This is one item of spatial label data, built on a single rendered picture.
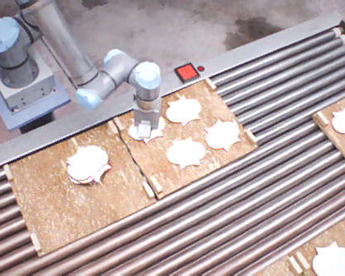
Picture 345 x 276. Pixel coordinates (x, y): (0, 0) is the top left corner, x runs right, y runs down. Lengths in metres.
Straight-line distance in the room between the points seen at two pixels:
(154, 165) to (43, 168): 0.38
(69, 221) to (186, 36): 2.06
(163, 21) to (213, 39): 0.40
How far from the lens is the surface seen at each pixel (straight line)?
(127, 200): 1.40
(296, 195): 1.52
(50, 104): 1.71
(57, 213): 1.41
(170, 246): 1.37
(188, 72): 1.71
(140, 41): 3.11
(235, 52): 1.83
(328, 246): 1.47
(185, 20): 3.29
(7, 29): 1.53
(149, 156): 1.47
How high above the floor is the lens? 2.23
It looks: 58 degrees down
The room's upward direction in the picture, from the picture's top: 7 degrees clockwise
